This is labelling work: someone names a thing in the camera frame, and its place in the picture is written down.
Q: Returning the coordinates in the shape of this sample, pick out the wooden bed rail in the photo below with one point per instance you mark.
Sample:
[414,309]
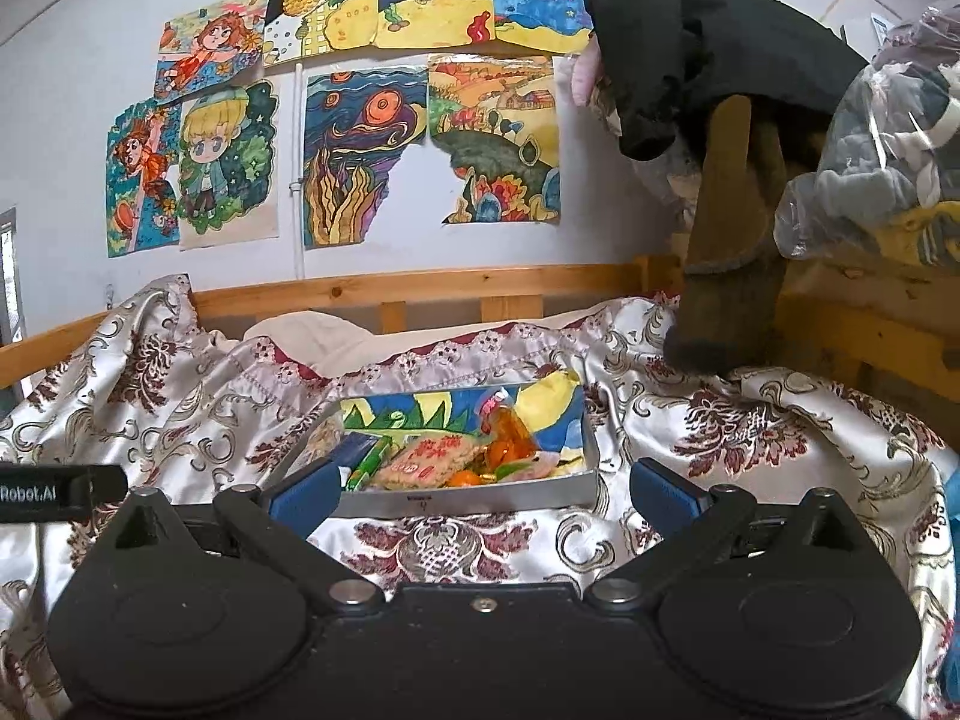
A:
[337,292]

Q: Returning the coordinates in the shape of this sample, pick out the orange dress girl wall poster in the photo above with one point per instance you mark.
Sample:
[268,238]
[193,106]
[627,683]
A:
[210,45]

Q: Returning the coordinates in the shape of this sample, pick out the colourful dinosaur drawing paper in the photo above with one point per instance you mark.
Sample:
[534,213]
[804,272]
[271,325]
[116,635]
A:
[420,409]

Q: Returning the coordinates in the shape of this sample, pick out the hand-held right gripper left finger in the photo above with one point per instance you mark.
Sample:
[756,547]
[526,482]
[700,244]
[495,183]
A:
[304,499]

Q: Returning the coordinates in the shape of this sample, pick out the pineapple wall poster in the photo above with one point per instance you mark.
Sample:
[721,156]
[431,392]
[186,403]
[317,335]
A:
[322,7]

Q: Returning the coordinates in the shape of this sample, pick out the black cloth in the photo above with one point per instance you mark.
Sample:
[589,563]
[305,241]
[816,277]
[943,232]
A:
[712,30]

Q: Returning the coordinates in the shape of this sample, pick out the pink plush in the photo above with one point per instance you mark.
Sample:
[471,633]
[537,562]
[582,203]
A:
[585,75]

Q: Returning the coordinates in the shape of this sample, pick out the wooden bunk frame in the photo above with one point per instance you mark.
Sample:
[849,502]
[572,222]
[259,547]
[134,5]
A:
[862,315]

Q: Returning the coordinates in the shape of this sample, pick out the brown garment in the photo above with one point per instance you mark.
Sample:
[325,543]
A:
[727,240]

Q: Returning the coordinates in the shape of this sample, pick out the white wall pipe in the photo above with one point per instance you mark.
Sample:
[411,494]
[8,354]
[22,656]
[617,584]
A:
[299,262]

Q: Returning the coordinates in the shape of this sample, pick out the red orange snack packet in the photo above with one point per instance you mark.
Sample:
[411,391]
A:
[510,442]

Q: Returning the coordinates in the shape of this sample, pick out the white pillow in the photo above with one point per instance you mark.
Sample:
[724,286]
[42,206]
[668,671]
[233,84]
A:
[315,337]

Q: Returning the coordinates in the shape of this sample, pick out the clear plastic bag of clothes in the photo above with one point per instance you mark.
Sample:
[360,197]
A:
[885,150]

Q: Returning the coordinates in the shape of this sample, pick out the blond child wall poster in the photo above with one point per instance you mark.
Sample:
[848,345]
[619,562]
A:
[225,165]

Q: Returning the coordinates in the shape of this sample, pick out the clear puffed rice snack packet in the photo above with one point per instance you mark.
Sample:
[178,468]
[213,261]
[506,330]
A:
[427,461]

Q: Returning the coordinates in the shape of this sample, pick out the grey shallow box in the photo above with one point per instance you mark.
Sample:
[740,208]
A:
[465,501]

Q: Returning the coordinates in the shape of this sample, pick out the blue white snack packet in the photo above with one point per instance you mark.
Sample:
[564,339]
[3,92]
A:
[354,451]

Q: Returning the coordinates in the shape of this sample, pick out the colourful landscape wall poster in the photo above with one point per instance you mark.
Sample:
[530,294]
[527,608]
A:
[495,142]

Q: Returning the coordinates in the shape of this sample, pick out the floral satin bedspread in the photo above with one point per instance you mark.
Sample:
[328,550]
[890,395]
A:
[787,450]

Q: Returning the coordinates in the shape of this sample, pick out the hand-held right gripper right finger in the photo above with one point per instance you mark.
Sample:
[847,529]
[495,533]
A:
[664,499]

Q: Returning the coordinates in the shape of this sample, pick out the patterned grey cloth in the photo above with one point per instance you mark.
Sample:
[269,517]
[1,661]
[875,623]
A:
[675,172]

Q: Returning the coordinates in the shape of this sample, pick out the yellow snack packet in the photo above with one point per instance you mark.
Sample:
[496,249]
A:
[367,471]

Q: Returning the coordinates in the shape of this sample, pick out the red-haired girl blue wall poster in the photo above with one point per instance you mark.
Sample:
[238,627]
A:
[139,180]

